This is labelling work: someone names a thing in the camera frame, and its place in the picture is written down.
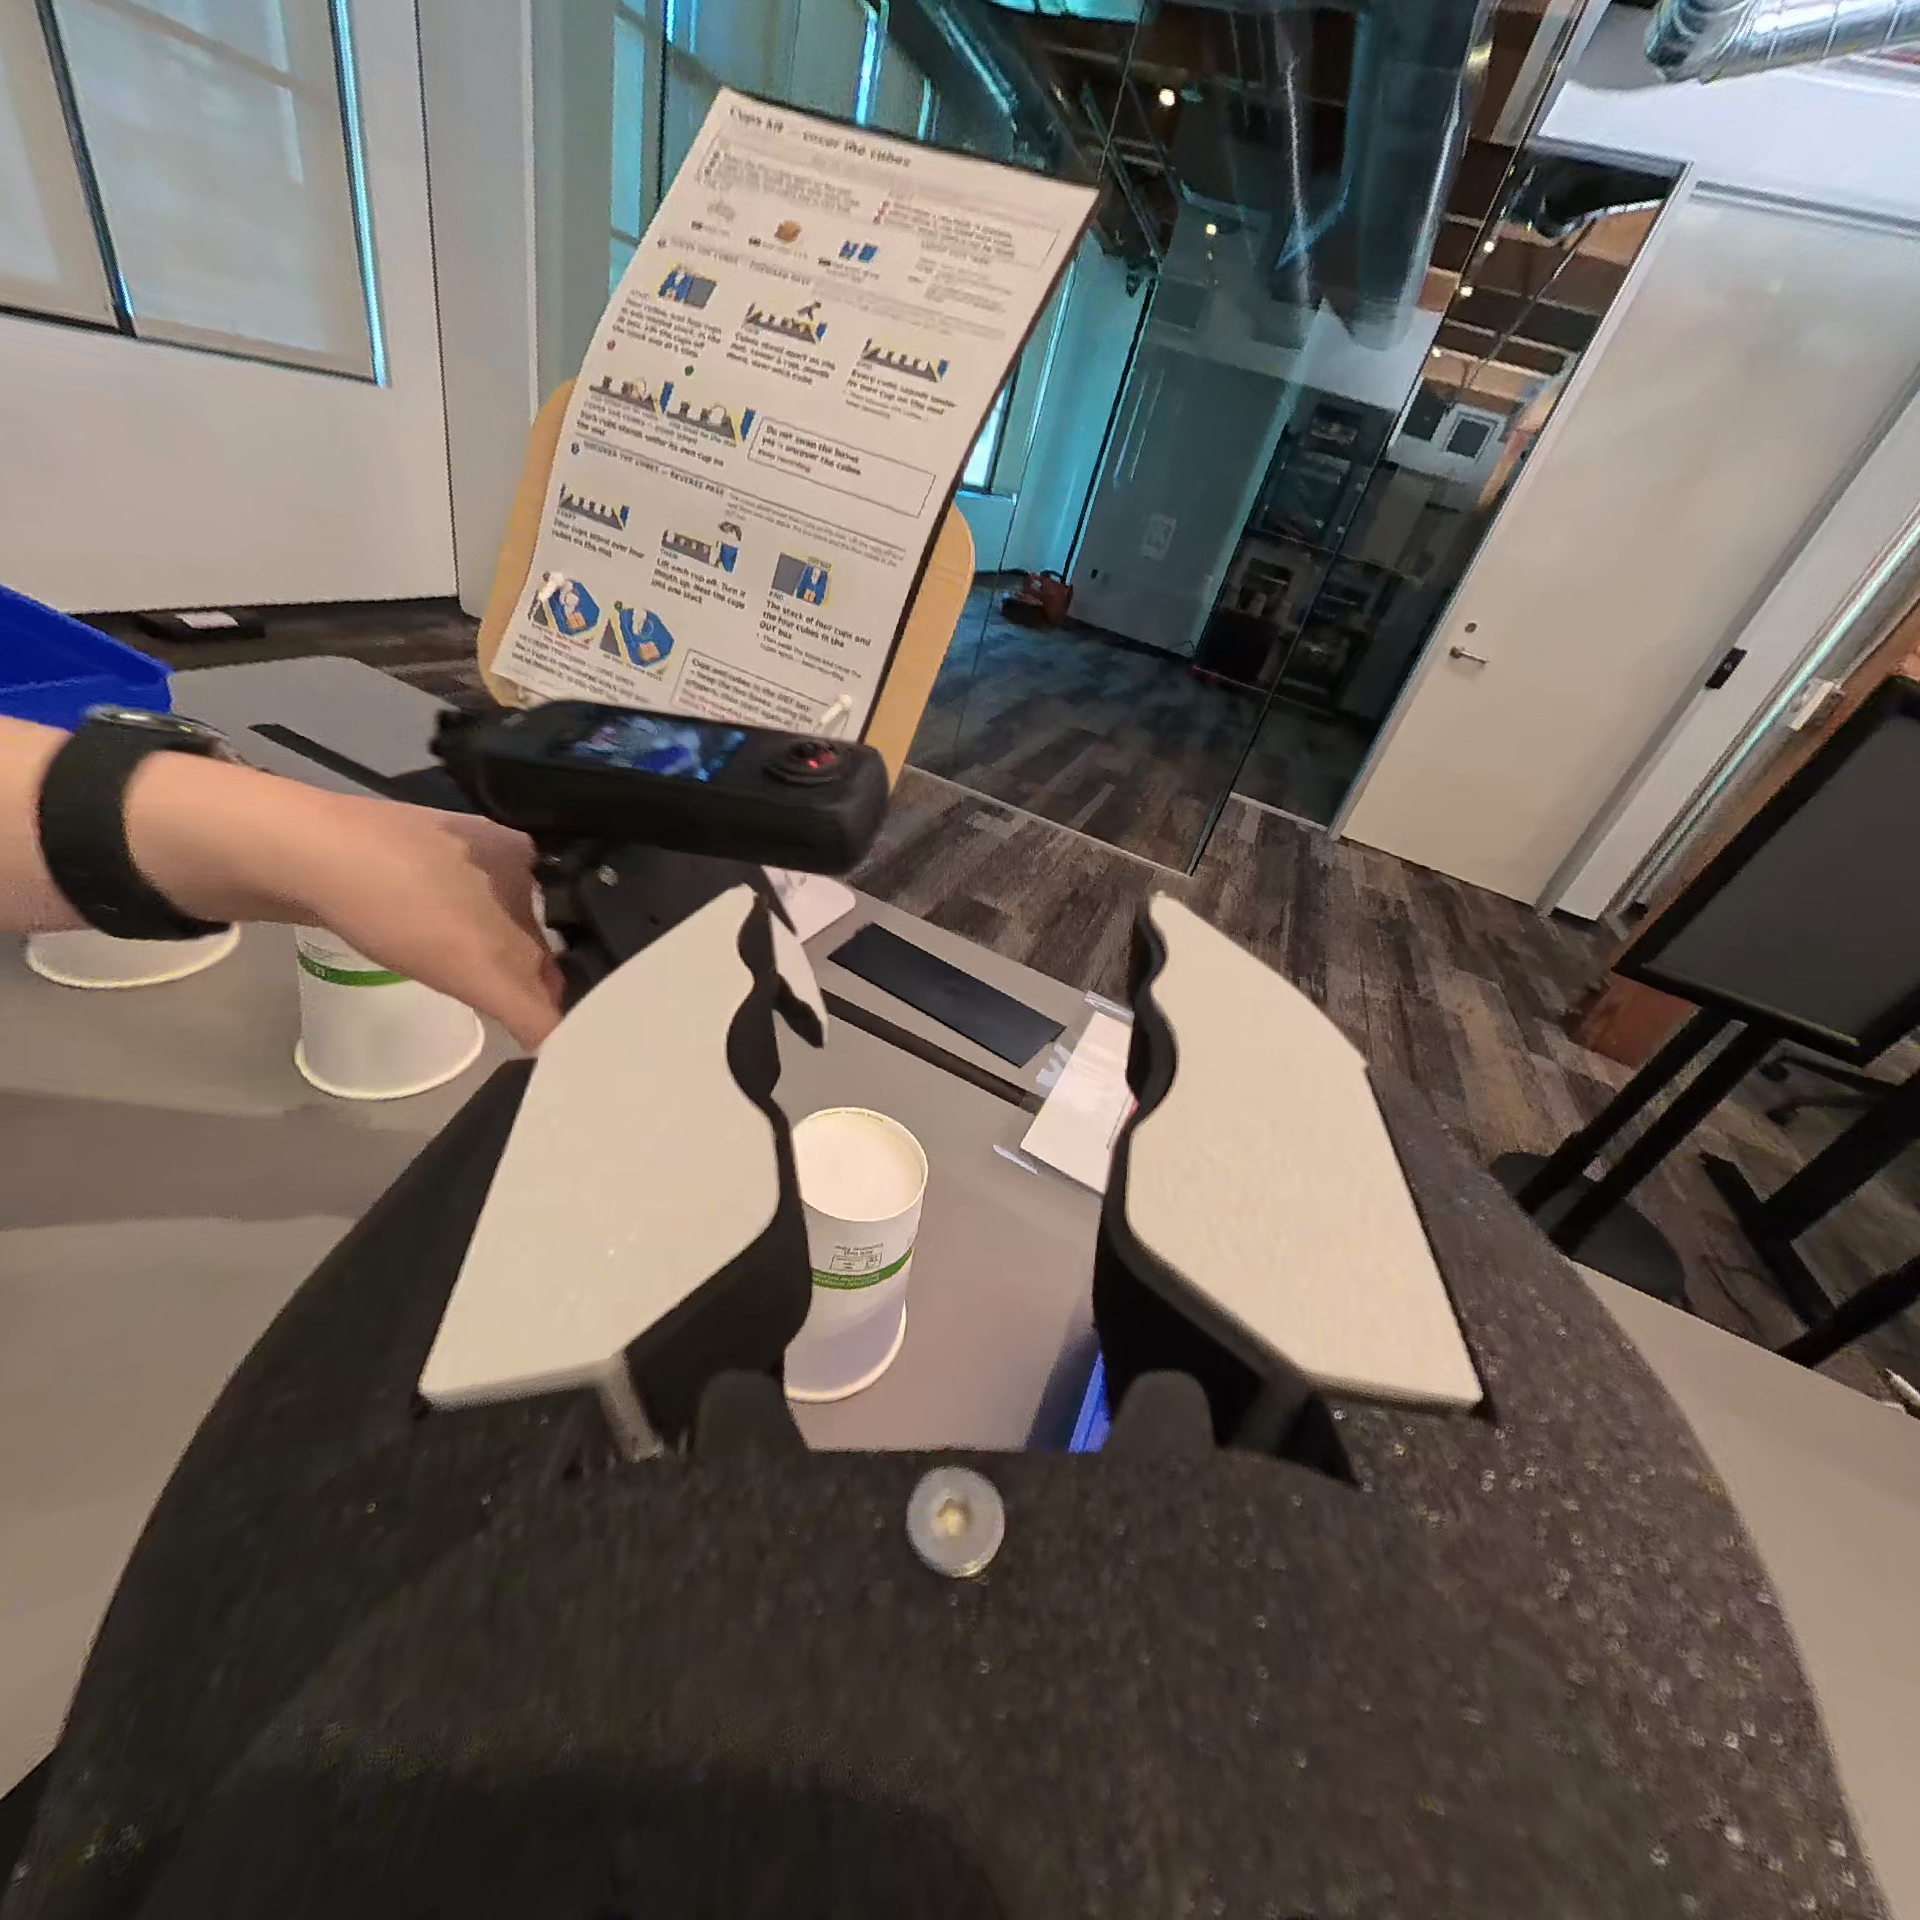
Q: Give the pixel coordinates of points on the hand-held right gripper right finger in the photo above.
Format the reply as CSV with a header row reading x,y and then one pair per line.
x,y
1293,1188

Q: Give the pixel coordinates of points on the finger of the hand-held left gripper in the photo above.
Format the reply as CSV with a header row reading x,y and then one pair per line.
x,y
795,978

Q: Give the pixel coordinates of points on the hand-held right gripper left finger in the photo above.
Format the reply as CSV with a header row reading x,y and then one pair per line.
x,y
602,1168

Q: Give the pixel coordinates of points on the white paper cup green band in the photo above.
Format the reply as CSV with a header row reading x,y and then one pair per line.
x,y
864,1201
392,1035
135,957

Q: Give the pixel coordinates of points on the person's left hand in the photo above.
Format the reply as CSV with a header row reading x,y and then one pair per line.
x,y
417,915

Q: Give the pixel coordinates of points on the acrylic sheet with printed paper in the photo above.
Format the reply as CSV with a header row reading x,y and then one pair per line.
x,y
1071,1109

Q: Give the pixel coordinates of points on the printed instruction sheet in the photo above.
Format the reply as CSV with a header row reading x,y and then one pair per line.
x,y
795,417

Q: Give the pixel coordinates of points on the small red container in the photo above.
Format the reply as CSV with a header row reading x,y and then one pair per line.
x,y
1034,598

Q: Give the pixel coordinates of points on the black wrist band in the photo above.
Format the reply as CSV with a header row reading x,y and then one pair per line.
x,y
120,837

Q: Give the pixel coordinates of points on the black framed floor sign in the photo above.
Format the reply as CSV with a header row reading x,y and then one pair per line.
x,y
1805,882

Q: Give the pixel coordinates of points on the white door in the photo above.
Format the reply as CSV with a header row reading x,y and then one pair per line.
x,y
1575,598

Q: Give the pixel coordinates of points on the glass partition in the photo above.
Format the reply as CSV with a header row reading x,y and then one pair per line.
x,y
1274,377

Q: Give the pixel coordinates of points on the large paned window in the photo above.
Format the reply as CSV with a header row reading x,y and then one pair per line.
x,y
196,177

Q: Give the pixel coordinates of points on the silver ceiling duct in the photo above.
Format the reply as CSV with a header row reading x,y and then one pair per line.
x,y
1771,42

